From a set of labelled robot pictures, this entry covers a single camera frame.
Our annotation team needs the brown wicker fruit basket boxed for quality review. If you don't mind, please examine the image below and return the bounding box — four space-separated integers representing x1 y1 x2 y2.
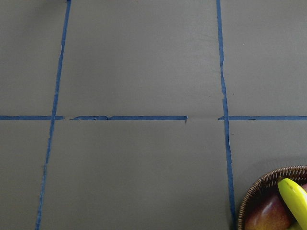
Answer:
236 165 307 230

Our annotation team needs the red yellow mango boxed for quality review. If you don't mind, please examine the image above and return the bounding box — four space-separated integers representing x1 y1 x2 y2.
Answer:
244 194 293 230

